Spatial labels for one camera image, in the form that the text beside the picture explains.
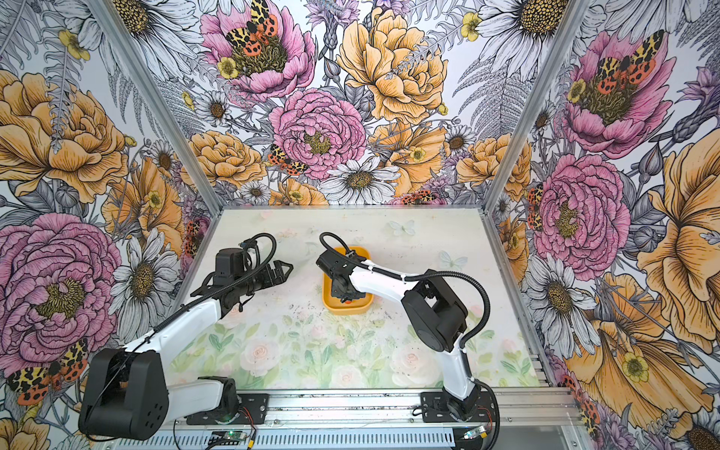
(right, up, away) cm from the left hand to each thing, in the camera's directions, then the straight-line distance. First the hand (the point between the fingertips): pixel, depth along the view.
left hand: (281, 277), depth 88 cm
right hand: (+20, -7, +4) cm, 22 cm away
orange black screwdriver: (+19, -7, +2) cm, 21 cm away
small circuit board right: (+53, -37, -16) cm, 67 cm away
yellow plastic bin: (+22, -9, +1) cm, 24 cm away
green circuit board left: (-6, -36, -17) cm, 41 cm away
